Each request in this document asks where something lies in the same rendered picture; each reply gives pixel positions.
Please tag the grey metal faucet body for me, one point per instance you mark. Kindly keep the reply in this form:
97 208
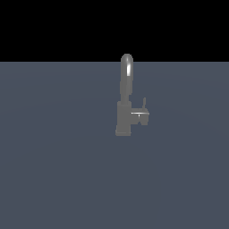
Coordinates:
123 117

